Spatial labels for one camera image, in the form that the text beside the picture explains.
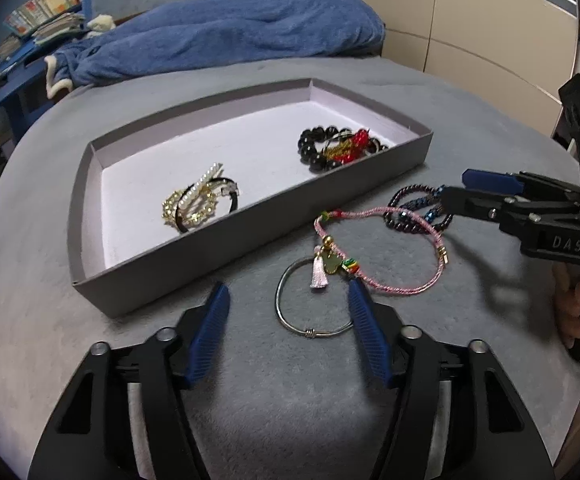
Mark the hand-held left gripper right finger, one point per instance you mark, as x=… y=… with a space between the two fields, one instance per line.
x=370 y=335

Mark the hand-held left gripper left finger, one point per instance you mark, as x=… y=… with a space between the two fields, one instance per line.
x=207 y=335

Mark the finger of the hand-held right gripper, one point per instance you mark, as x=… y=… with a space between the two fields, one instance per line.
x=470 y=205
x=487 y=181

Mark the silver bangle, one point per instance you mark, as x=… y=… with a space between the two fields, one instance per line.
x=282 y=320

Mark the grey cardboard box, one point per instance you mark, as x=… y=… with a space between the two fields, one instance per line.
x=230 y=240

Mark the pearl hair clip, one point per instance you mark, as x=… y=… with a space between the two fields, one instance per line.
x=200 y=185

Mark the beige wardrobe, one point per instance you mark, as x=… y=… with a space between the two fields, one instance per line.
x=470 y=35

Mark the blue blanket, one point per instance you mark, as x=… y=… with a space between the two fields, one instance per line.
x=245 y=30

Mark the blue desk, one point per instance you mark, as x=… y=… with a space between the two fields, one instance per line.
x=15 y=85

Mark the white plush toy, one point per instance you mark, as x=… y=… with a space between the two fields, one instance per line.
x=101 y=24

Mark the stack of papers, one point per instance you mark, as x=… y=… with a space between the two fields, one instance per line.
x=45 y=35

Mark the row of books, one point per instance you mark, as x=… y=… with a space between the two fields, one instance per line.
x=45 y=5

